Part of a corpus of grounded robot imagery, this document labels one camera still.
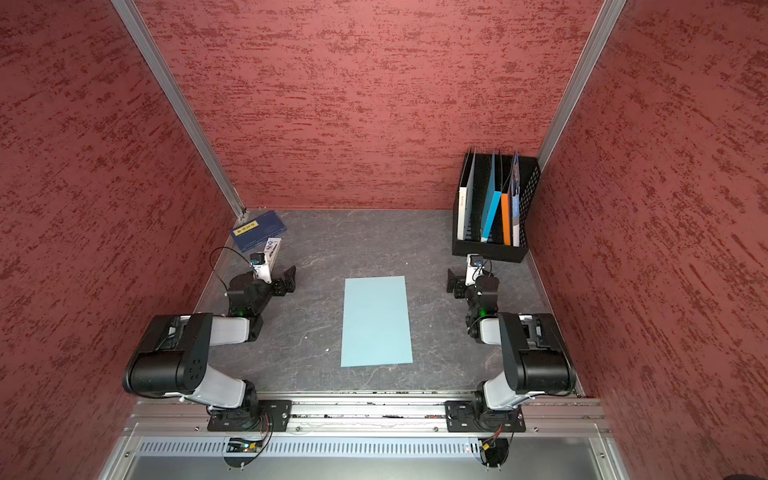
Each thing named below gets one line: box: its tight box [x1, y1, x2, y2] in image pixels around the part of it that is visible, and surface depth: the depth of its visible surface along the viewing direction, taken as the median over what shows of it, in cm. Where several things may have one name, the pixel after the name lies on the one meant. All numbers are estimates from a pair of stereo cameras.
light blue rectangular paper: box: [340, 276, 413, 367], surface depth 94 cm
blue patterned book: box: [512, 151, 520, 243], surface depth 93 cm
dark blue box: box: [230, 211, 287, 253], surface depth 116 cm
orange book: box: [501, 193, 511, 246], surface depth 94 cm
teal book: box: [480, 152, 502, 243], surface depth 94 cm
